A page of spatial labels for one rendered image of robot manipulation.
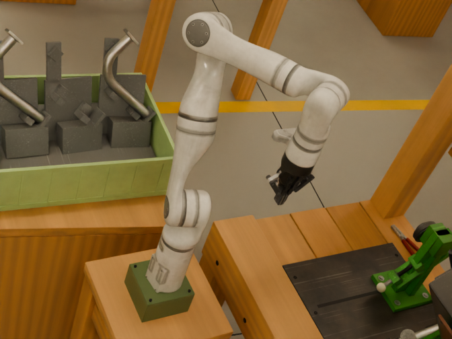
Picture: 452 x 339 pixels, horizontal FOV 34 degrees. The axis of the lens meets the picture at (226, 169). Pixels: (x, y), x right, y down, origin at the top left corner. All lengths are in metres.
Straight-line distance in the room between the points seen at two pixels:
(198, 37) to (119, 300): 0.77
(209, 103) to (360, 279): 0.84
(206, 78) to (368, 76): 3.22
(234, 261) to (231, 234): 0.10
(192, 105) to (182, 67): 2.62
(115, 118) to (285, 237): 0.67
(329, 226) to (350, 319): 0.37
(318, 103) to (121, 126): 1.00
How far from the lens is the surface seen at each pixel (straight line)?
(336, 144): 4.19
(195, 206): 1.75
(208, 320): 2.06
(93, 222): 2.27
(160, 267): 1.91
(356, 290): 2.24
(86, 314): 2.19
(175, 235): 1.83
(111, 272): 2.09
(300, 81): 1.58
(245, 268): 2.14
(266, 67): 1.60
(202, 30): 1.64
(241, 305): 2.16
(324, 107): 1.54
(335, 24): 5.24
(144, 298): 1.96
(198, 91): 1.70
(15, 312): 2.57
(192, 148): 1.70
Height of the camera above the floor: 2.50
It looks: 42 degrees down
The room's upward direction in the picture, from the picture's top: 21 degrees clockwise
